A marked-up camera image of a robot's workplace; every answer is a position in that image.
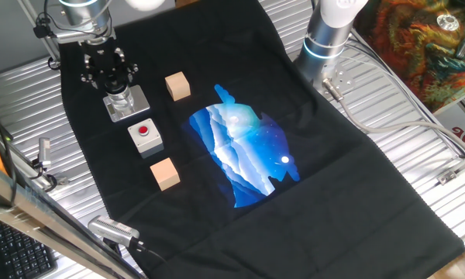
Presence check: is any thin metal rod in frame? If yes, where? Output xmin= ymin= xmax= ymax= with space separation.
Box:
xmin=17 ymin=0 xmax=62 ymax=65

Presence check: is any colourful orange painted cloth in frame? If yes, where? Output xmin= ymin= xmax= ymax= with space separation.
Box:
xmin=352 ymin=0 xmax=465 ymax=114

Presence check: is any silver round metal disc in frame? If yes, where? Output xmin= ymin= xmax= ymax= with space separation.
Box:
xmin=436 ymin=14 xmax=460 ymax=33

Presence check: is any black computer keyboard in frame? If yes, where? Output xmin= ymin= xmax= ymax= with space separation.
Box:
xmin=0 ymin=219 xmax=59 ymax=279

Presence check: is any silver depth camera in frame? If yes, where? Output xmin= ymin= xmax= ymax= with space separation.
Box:
xmin=88 ymin=215 xmax=141 ymax=249

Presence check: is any white box with red button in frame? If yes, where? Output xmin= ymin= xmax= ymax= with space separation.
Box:
xmin=127 ymin=117 xmax=165 ymax=160

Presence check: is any black cloth with blue print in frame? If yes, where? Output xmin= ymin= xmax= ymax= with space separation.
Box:
xmin=56 ymin=0 xmax=465 ymax=279

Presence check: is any metal angle bracket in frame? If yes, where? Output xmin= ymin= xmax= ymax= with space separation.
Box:
xmin=436 ymin=149 xmax=465 ymax=185

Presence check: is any clear glass jar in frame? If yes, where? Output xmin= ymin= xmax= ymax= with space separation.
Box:
xmin=110 ymin=91 xmax=136 ymax=114

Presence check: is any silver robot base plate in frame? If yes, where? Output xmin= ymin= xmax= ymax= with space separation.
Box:
xmin=308 ymin=61 xmax=357 ymax=98

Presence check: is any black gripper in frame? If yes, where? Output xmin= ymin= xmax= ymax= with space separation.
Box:
xmin=79 ymin=40 xmax=140 ymax=90

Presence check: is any grey cable with metal connector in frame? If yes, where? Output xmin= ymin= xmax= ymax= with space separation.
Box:
xmin=321 ymin=77 xmax=465 ymax=158

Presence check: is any black camera cable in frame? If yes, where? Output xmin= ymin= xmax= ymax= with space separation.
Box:
xmin=133 ymin=239 xmax=175 ymax=279

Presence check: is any white box with red print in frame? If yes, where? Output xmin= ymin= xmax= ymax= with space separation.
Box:
xmin=433 ymin=91 xmax=465 ymax=158

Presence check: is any aluminium frame beam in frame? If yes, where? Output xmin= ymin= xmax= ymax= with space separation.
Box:
xmin=0 ymin=157 xmax=143 ymax=279

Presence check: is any small silver bracket device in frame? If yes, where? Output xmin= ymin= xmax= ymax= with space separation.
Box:
xmin=37 ymin=136 xmax=52 ymax=170

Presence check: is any light wooden cube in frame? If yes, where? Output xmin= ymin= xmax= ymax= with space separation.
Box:
xmin=150 ymin=157 xmax=181 ymax=192
xmin=164 ymin=71 xmax=191 ymax=102

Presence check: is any silver digital scale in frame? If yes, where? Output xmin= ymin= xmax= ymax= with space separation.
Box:
xmin=102 ymin=84 xmax=151 ymax=123

